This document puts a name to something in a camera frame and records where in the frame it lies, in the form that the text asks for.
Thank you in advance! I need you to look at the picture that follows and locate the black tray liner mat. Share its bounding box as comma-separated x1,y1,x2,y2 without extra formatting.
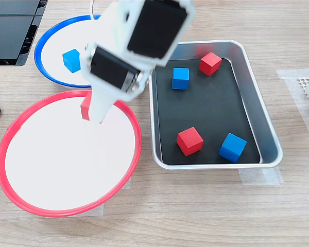
154,58,262,165

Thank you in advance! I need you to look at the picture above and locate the thin white cable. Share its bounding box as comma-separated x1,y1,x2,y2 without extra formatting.
89,0,101,21

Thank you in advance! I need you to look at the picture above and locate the red wooden cube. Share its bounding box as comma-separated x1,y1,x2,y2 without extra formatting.
176,127,204,156
80,92,104,125
198,51,222,77

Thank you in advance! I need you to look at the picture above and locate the black flat electronic device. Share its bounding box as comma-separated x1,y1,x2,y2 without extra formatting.
0,0,49,67

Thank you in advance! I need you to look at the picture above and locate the silver metal tray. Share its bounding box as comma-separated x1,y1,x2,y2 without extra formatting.
148,40,284,170

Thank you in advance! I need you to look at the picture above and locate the white mesh grid mat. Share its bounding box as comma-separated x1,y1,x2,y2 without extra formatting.
297,76,309,117

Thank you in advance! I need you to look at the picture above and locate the pale translucent sheet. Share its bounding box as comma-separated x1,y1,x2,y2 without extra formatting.
276,68,309,145

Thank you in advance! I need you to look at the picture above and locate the white dish blue rim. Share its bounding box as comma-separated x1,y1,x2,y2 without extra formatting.
33,14,105,90

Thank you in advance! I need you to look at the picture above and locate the blue wooden cube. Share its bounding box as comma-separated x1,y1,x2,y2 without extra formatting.
218,132,248,164
171,67,190,90
62,48,81,74

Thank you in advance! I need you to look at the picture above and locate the white dish red rim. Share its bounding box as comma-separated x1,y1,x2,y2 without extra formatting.
0,90,143,218

